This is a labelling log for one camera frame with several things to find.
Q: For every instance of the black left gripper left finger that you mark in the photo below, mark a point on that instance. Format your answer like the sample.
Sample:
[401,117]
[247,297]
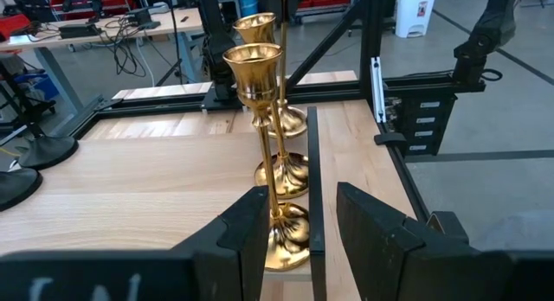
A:
[246,232]

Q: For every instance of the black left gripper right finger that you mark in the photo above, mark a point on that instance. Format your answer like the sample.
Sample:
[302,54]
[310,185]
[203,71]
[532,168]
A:
[372,232]

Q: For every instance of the gold candle stick holder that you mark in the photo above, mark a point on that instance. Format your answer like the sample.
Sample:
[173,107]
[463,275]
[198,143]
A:
[253,76]
[255,28]
[292,121]

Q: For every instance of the black round stand bases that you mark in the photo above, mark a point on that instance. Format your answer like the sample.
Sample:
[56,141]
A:
[49,151]

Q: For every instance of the black candle stick holder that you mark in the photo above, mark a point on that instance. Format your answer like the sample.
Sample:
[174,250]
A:
[15,188]

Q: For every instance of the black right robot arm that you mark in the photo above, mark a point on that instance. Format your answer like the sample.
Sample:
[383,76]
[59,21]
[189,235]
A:
[218,54]

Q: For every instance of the blue barrel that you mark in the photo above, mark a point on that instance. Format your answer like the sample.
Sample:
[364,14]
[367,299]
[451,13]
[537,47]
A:
[247,4]

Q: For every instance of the black tripod pole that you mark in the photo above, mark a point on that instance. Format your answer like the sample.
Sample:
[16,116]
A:
[174,41]

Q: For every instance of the wooden desk grey legs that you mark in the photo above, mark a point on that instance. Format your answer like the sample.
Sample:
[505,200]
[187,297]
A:
[169,28]

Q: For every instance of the black box white labels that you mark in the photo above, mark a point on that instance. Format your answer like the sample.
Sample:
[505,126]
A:
[407,119]

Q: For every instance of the white waste bin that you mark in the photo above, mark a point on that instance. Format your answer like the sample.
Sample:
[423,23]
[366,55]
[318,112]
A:
[411,20]

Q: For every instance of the black desk device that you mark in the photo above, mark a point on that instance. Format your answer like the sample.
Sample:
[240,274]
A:
[140,16]

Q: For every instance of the black power supply box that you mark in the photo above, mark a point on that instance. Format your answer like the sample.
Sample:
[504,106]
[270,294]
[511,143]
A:
[80,31]

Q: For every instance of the blue crate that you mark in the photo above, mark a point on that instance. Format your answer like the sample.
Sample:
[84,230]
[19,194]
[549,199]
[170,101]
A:
[41,87]

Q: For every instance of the red box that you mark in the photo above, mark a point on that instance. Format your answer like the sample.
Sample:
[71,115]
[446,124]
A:
[13,26]

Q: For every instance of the black aluminium table frame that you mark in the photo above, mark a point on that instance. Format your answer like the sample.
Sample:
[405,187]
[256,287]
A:
[372,33]

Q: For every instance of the white bracket strip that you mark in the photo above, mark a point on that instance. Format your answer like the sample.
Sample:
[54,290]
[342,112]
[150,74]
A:
[377,89]

